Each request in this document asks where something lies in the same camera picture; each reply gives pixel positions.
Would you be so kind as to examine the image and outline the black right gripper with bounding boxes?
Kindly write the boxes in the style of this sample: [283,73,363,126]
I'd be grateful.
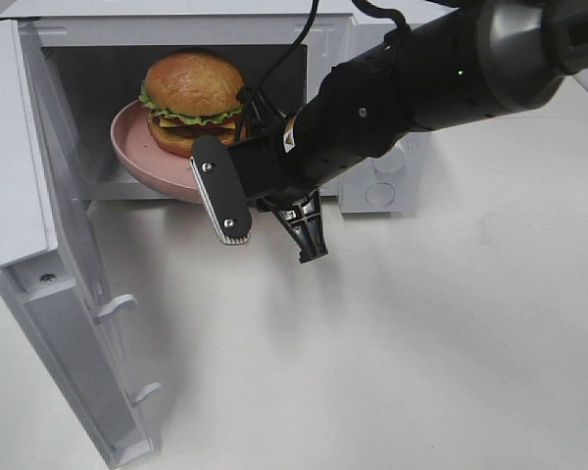
[229,86,328,263]

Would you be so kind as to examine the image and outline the round white door button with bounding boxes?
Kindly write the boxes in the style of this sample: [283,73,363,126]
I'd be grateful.
[366,183,395,207]

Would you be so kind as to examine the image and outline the burger with lettuce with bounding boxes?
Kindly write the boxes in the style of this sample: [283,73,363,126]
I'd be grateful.
[139,48,247,158]

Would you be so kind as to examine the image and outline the pink round plate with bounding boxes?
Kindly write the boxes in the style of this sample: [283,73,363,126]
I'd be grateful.
[110,101,202,204]

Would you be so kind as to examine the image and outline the white microwave door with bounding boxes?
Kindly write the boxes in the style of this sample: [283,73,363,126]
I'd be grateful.
[0,20,157,469]

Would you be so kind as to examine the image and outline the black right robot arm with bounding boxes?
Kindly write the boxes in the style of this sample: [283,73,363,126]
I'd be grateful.
[216,1,588,261]

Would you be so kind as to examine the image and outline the lower white round knob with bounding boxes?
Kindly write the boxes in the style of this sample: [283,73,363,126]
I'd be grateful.
[372,143,407,174]

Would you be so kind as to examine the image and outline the white microwave oven body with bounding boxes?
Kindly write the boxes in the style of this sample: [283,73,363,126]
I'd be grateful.
[0,0,456,219]

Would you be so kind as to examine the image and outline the black camera cable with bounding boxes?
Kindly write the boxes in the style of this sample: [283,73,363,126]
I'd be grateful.
[234,0,413,143]

